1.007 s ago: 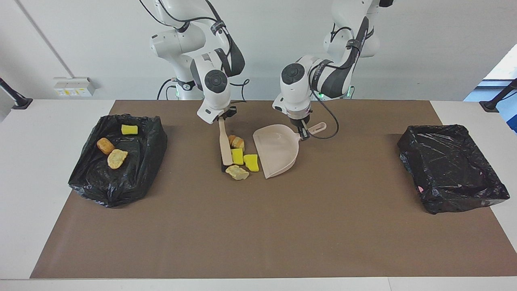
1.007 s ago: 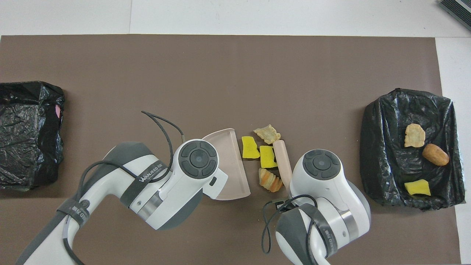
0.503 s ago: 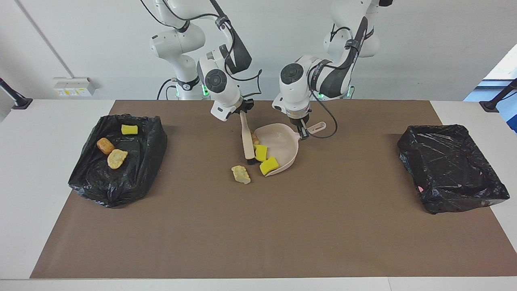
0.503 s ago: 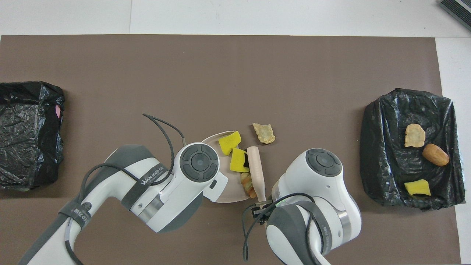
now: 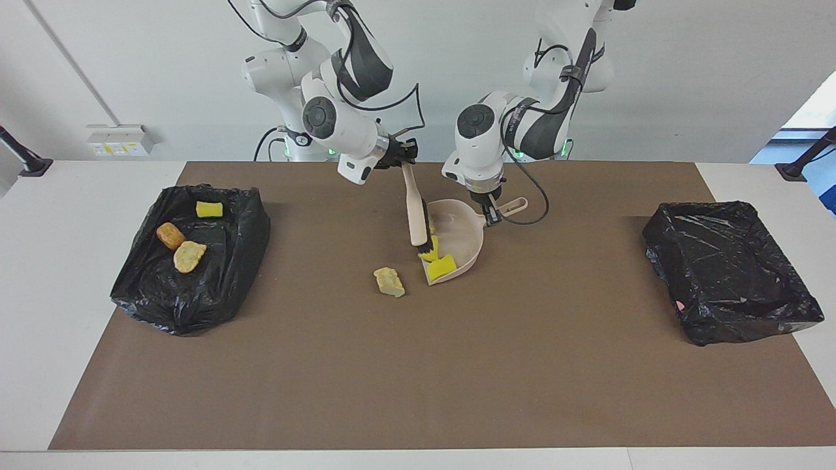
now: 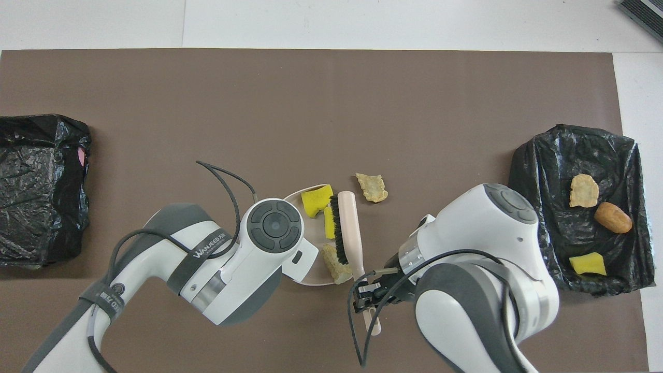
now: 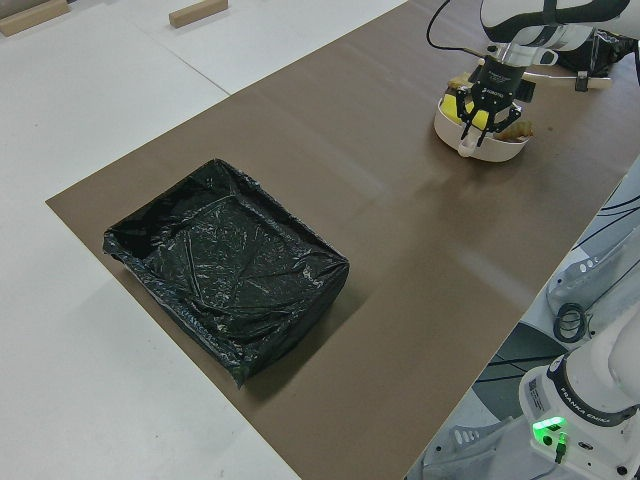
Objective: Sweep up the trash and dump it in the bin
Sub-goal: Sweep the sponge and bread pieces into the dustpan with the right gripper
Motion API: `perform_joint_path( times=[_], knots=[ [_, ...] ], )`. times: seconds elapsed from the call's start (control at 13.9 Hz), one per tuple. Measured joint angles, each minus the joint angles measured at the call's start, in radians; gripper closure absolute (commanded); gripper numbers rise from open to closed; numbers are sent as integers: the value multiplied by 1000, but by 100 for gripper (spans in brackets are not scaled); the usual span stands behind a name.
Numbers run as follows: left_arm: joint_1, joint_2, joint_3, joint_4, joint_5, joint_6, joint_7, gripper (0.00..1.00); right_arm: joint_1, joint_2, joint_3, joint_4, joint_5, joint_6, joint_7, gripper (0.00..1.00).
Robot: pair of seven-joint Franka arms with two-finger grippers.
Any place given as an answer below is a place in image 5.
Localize brown table mat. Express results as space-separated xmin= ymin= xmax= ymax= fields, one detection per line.
xmin=49 ymin=161 xmax=836 ymax=451

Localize beige brush black bristles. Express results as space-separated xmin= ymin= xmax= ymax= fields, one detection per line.
xmin=400 ymin=163 xmax=432 ymax=257

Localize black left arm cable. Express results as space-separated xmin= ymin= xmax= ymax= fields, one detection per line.
xmin=500 ymin=39 xmax=551 ymax=226

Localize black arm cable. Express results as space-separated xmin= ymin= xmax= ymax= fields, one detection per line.
xmin=500 ymin=39 xmax=551 ymax=226
xmin=232 ymin=0 xmax=426 ymax=138

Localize pale yellow sponge chunk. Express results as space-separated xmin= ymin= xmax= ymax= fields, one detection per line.
xmin=374 ymin=266 xmax=406 ymax=298

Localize brown toy nugget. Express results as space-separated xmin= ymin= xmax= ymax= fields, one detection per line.
xmin=156 ymin=222 xmax=186 ymax=251

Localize beige plastic dustpan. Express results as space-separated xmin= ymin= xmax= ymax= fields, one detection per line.
xmin=423 ymin=196 xmax=528 ymax=286

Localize black bag bin pink mark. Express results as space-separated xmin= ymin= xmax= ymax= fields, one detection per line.
xmin=642 ymin=200 xmax=825 ymax=347

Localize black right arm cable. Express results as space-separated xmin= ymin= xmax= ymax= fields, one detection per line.
xmin=232 ymin=0 xmax=426 ymax=138

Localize black base power cable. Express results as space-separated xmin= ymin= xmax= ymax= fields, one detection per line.
xmin=253 ymin=127 xmax=283 ymax=162

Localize black bag lined bin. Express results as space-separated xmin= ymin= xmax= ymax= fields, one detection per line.
xmin=110 ymin=184 xmax=272 ymax=336

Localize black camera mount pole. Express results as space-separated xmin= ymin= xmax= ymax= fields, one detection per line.
xmin=0 ymin=124 xmax=54 ymax=178
xmin=775 ymin=125 xmax=836 ymax=182

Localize white wall socket box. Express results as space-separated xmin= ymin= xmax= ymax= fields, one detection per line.
xmin=86 ymin=124 xmax=157 ymax=157

